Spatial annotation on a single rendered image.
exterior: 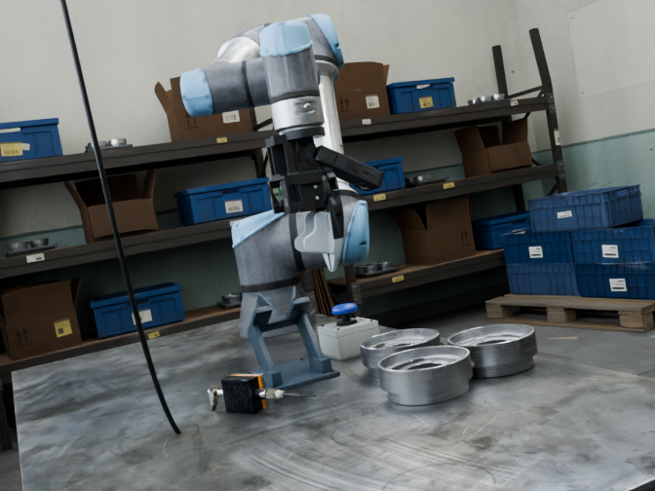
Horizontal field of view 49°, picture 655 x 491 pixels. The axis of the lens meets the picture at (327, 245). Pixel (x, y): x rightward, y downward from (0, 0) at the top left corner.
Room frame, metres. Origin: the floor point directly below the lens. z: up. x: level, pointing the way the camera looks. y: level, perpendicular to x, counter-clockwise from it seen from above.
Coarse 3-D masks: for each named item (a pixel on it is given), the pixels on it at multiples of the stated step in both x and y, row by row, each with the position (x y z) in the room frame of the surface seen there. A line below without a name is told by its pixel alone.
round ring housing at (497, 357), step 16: (464, 336) 0.91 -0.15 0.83; (480, 336) 0.92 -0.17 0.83; (496, 336) 0.91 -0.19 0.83; (512, 336) 0.90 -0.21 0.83; (528, 336) 0.83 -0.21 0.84; (480, 352) 0.82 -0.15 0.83; (496, 352) 0.82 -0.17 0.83; (512, 352) 0.82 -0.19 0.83; (528, 352) 0.83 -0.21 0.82; (480, 368) 0.83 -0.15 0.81; (496, 368) 0.82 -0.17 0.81; (512, 368) 0.82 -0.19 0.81; (528, 368) 0.84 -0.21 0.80
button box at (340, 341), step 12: (336, 324) 1.08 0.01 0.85; (348, 324) 1.07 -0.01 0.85; (360, 324) 1.05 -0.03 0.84; (372, 324) 1.06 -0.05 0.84; (324, 336) 1.08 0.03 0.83; (336, 336) 1.04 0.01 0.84; (348, 336) 1.04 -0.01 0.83; (360, 336) 1.05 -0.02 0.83; (324, 348) 1.09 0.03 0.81; (336, 348) 1.04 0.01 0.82; (348, 348) 1.04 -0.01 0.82
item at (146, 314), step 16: (144, 288) 4.52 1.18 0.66; (160, 288) 4.22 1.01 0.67; (176, 288) 4.24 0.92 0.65; (96, 304) 4.08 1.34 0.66; (112, 304) 4.13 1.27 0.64; (128, 304) 4.16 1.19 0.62; (144, 304) 4.19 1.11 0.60; (160, 304) 4.22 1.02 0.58; (176, 304) 4.25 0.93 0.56; (96, 320) 4.08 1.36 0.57; (112, 320) 4.12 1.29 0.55; (128, 320) 4.15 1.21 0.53; (144, 320) 4.18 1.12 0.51; (160, 320) 4.22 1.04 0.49; (176, 320) 4.24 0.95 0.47; (112, 336) 4.12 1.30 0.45
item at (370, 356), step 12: (372, 336) 0.97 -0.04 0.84; (384, 336) 0.98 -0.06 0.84; (396, 336) 0.98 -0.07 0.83; (408, 336) 0.98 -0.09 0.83; (420, 336) 0.97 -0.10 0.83; (432, 336) 0.95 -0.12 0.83; (360, 348) 0.93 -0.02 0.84; (372, 348) 0.90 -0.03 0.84; (384, 348) 0.89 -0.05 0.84; (396, 348) 0.88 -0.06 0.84; (408, 348) 0.88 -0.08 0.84; (372, 360) 0.90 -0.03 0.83; (372, 372) 0.92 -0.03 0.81
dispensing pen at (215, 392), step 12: (228, 384) 0.86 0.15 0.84; (240, 384) 0.85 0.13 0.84; (252, 384) 0.85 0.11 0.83; (216, 396) 0.89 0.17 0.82; (228, 396) 0.86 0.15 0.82; (240, 396) 0.85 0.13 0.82; (252, 396) 0.84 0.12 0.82; (264, 396) 0.84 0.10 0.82; (276, 396) 0.83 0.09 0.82; (288, 396) 0.82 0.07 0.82; (300, 396) 0.81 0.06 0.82; (312, 396) 0.80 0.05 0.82; (228, 408) 0.86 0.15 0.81; (240, 408) 0.85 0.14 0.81; (252, 408) 0.84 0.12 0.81
